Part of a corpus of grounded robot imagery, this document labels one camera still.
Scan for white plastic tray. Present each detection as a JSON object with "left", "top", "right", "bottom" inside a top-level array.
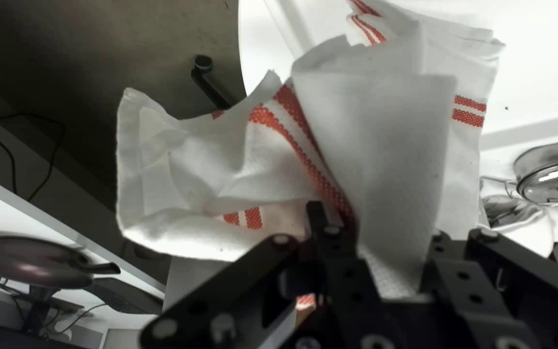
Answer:
[{"left": 271, "top": 0, "right": 558, "bottom": 154}]

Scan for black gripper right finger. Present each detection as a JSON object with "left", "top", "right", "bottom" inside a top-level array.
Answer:
[{"left": 422, "top": 226, "right": 558, "bottom": 349}]

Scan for dark frying pan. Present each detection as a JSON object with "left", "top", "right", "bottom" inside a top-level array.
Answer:
[{"left": 0, "top": 232, "right": 124, "bottom": 288}]

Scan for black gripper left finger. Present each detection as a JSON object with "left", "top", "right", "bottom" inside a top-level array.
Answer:
[{"left": 137, "top": 201, "right": 383, "bottom": 349}]

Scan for small metal bowl dark contents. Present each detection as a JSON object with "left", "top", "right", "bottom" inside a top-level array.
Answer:
[{"left": 511, "top": 140, "right": 558, "bottom": 208}]

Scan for white towel with red stripes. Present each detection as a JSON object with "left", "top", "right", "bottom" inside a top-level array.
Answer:
[{"left": 114, "top": 0, "right": 507, "bottom": 303}]

